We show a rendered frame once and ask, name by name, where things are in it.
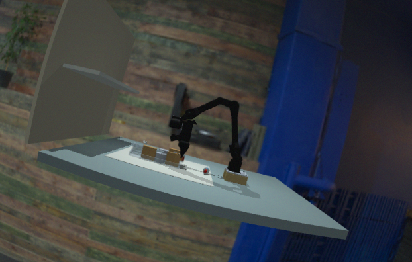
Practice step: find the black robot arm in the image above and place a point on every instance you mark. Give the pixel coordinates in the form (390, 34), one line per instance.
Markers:
(176, 122)

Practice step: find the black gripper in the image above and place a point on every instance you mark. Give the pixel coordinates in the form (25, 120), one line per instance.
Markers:
(184, 142)

